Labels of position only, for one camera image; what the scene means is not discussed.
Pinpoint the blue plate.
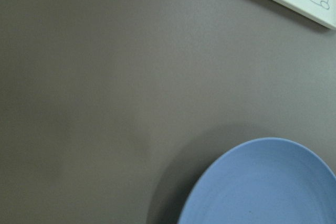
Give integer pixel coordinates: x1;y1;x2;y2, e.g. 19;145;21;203
178;138;335;223

